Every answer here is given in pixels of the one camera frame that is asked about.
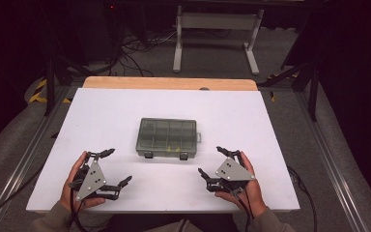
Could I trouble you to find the black metal stand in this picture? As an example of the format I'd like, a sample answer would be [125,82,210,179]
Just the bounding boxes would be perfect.
[257,61,320,123]

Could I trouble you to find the white board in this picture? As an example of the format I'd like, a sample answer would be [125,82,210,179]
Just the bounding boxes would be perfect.
[25,87,301,215]

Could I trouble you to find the right hand-held gripper cable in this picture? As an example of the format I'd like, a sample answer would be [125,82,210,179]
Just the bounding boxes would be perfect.
[235,189,255,232]

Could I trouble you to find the yellow black floor tape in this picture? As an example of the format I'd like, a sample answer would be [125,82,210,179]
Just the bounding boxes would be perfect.
[28,78,72,104]

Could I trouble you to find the thin black floor cable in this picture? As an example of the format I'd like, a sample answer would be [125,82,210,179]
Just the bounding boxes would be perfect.
[0,165,43,226]

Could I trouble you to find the white metal stand frame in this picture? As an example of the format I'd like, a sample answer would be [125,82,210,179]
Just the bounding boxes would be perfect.
[172,4,265,76]

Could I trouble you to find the person's legs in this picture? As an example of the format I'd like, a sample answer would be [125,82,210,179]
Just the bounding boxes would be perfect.
[107,213,240,232]

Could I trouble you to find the hand-held gripper cable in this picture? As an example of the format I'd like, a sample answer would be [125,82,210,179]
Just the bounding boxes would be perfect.
[69,189,85,232]
[235,189,255,232]

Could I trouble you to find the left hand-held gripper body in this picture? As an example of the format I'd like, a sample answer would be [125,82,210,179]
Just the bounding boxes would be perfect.
[68,158,123,202]

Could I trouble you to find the bundle of black floor cables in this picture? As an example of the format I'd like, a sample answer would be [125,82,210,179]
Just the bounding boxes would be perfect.
[90,28,178,78]

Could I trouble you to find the person's left hand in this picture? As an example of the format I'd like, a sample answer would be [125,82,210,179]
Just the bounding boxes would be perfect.
[59,150,106,213]

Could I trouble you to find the grey compartment storage box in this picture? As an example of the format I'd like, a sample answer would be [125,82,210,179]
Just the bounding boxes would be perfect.
[135,117,202,161]

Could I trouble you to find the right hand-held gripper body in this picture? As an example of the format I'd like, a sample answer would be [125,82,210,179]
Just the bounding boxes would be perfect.
[206,156,256,195]

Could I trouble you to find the left hand-held gripper cable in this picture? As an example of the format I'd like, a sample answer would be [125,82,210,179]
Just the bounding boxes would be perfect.
[69,189,85,232]

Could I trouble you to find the black tripod stand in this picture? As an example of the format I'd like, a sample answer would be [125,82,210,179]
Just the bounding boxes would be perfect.
[43,54,91,117]

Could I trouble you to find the aluminium floor rail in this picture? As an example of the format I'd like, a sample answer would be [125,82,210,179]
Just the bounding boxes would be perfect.
[0,85,78,232]
[294,91,368,232]

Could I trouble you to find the person's right hand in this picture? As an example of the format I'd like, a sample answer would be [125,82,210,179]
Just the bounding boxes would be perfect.
[214,150,268,218]

